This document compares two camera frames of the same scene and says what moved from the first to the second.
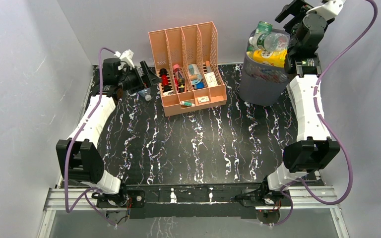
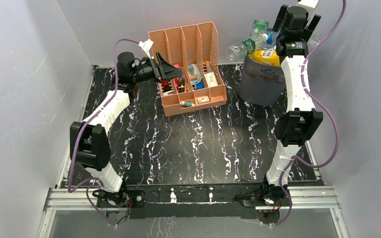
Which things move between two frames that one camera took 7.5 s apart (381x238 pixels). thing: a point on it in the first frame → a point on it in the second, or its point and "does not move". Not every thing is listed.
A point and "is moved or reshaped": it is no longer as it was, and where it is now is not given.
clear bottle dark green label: x=270 y=41 is moved or reshaped
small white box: x=203 y=99 does not move
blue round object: x=200 y=85 does not move
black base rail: x=208 y=201 does not move
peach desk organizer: x=185 y=59 does not move
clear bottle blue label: x=146 y=92 → x=272 y=37
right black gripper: x=298 y=8 → x=307 y=32
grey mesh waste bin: x=261 y=84 does not move
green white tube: x=187 y=104 does not move
